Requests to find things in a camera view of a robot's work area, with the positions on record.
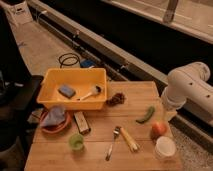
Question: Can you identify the metal fork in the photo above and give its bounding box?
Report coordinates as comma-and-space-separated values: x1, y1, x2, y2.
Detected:
105, 126, 120, 161

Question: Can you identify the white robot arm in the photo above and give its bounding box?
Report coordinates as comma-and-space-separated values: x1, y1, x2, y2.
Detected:
161, 62, 213, 126

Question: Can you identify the green plastic cup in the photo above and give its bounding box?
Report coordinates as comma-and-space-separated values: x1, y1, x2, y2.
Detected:
68, 133, 84, 151

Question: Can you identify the white plastic cup stack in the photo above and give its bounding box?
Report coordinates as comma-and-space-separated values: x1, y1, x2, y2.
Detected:
154, 136, 177, 160

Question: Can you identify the blue object on floor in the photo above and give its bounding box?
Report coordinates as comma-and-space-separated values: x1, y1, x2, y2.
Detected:
80, 59, 95, 68

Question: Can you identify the yellow plastic bin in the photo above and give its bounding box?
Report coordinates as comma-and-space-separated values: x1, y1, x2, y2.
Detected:
37, 68, 107, 110

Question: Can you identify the blue sponge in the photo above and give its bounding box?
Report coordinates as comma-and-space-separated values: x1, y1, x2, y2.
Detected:
58, 85, 76, 98

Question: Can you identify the brown rectangular box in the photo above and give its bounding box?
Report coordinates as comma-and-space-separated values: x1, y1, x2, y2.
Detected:
74, 112, 91, 134

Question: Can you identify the green chili pepper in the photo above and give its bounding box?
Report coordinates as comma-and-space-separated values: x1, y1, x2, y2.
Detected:
136, 106, 155, 124

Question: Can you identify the blue grey cloth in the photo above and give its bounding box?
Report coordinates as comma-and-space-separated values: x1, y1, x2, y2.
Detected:
40, 106, 65, 127

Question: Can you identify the orange red fruit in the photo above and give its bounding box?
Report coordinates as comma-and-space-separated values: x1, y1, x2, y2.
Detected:
150, 122, 167, 139

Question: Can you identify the orange plate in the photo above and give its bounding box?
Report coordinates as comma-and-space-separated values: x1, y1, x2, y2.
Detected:
41, 112, 71, 134

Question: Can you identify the white box on floor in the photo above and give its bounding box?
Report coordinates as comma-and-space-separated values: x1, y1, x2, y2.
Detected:
9, 1, 33, 26

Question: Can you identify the wooden handled dish brush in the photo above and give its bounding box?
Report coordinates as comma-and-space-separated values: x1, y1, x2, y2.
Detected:
79, 86, 101, 101

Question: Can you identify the black coiled cable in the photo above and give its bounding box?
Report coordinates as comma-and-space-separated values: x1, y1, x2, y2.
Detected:
58, 52, 81, 69

